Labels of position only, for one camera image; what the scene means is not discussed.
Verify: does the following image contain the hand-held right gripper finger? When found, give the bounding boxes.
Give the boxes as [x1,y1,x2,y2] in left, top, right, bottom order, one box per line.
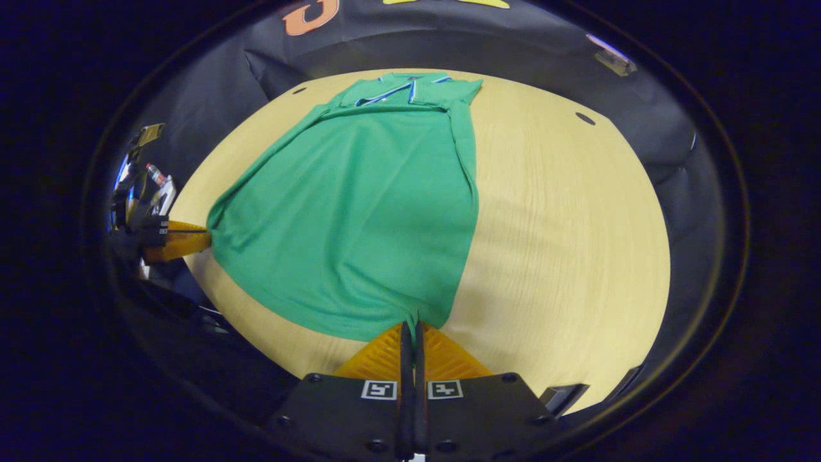
[412,321,559,462]
[266,321,413,462]

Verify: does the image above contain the green T-shirt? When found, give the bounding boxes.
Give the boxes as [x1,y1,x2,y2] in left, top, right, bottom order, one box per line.
[205,72,485,344]

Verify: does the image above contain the white object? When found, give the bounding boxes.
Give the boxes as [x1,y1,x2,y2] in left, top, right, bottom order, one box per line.
[149,176,178,217]

